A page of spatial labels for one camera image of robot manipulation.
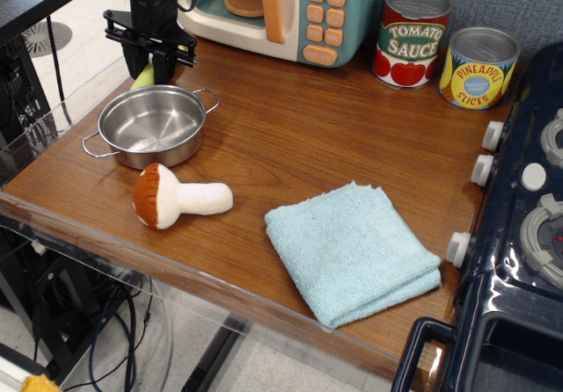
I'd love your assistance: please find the green handled metal spoon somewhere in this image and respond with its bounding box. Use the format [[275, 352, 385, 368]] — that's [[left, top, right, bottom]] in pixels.
[[130, 61, 185, 91]]

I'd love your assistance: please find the plush brown white mushroom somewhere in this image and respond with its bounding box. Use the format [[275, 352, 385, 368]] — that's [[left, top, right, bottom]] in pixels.
[[133, 163, 234, 230]]

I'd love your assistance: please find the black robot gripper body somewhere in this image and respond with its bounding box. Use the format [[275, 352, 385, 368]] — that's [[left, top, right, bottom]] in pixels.
[[103, 0, 197, 67]]

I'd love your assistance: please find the dark blue toy stove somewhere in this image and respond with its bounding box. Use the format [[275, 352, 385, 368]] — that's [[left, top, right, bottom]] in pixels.
[[392, 43, 562, 391]]

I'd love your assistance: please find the orange fuzzy object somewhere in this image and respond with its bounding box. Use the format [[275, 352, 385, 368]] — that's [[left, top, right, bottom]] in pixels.
[[19, 374, 61, 392]]

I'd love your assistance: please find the teal toy microwave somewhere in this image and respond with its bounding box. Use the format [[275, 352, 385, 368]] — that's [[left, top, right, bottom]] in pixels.
[[179, 0, 383, 68]]

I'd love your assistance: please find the clear acrylic table guard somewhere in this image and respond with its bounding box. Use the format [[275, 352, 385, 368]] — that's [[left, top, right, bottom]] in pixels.
[[0, 26, 397, 384]]

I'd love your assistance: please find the small steel pot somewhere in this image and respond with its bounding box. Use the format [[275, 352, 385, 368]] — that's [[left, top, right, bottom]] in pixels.
[[82, 84, 221, 170]]

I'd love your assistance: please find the blue cable under table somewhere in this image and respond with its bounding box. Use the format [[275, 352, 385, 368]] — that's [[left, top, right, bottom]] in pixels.
[[87, 281, 137, 392]]

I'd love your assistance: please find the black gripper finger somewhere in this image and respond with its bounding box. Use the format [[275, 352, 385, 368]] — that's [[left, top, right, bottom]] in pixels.
[[121, 40, 149, 79], [152, 47, 177, 84]]

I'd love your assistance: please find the pineapple slices can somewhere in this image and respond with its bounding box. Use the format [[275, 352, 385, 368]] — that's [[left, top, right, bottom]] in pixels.
[[439, 26, 522, 111]]

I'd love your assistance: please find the black cable bundle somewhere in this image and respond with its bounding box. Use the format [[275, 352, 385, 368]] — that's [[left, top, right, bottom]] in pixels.
[[26, 272, 155, 392]]

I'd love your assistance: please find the tomato sauce can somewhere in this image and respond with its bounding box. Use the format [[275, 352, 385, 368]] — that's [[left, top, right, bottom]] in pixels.
[[373, 0, 453, 88]]

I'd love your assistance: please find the light blue folded cloth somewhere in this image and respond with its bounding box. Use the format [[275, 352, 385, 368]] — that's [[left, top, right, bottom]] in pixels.
[[265, 183, 441, 329]]

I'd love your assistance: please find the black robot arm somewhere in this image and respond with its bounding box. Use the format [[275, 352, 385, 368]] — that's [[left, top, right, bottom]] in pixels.
[[104, 0, 197, 84]]

